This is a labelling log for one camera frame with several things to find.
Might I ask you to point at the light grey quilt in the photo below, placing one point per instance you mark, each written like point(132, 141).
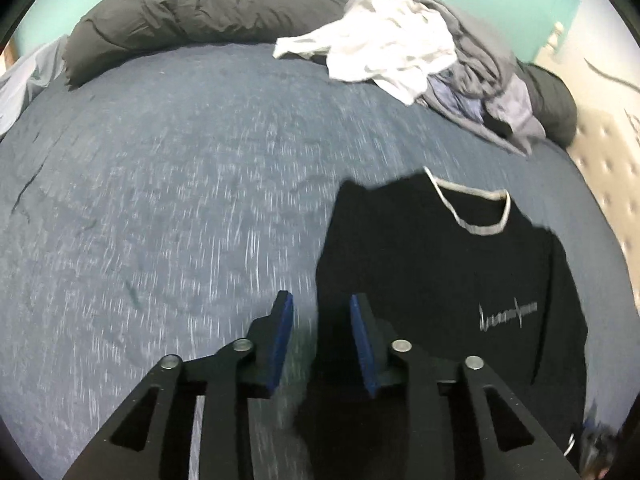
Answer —
point(25, 80)

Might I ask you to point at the cream tufted headboard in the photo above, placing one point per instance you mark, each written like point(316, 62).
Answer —
point(610, 160)

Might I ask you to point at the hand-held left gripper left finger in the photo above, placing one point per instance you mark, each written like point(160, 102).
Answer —
point(280, 345)

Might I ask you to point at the wooden window frame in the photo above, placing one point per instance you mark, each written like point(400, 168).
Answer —
point(10, 55)

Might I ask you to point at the grey garment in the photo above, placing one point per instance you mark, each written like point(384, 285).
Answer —
point(475, 50)

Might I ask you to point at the pale lilac garment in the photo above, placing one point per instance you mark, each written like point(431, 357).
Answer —
point(510, 105)

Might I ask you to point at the white shirt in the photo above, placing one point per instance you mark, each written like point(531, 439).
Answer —
point(380, 45)

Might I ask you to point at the black sweater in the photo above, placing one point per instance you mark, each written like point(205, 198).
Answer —
point(425, 270)

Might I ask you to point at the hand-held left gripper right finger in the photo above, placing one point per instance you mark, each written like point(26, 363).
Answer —
point(362, 345)

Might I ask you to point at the dark grey duvet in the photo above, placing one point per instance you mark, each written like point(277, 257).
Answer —
point(175, 15)

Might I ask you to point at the blue striped shirt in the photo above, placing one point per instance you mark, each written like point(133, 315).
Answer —
point(450, 97)

